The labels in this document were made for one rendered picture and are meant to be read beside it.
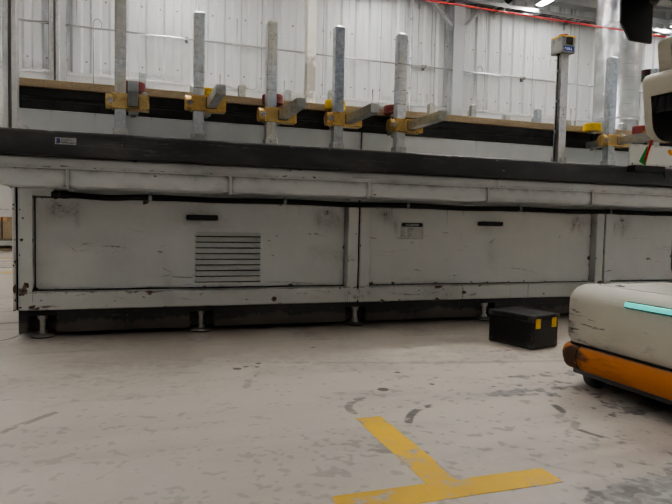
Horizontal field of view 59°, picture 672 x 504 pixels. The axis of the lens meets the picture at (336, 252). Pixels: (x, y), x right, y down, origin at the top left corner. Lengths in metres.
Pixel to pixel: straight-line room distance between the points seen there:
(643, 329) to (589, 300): 0.18
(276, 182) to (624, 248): 1.85
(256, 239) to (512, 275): 1.21
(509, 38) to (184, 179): 9.99
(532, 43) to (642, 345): 10.61
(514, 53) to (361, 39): 2.94
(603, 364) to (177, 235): 1.52
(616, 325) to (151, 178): 1.48
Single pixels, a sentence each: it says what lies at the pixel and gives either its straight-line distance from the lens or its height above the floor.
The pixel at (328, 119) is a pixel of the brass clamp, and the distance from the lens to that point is 2.20.
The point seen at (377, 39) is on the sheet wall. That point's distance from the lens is 10.44.
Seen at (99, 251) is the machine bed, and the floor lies 0.31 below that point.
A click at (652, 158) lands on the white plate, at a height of 0.74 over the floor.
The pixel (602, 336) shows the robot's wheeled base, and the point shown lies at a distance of 1.65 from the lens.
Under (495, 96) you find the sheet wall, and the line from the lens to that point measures 11.32.
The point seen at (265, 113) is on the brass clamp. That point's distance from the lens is 2.14.
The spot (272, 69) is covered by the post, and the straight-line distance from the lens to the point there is 2.19.
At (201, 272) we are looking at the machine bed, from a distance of 2.34.
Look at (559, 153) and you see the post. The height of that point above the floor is 0.74.
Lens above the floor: 0.44
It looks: 3 degrees down
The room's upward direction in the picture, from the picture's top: 1 degrees clockwise
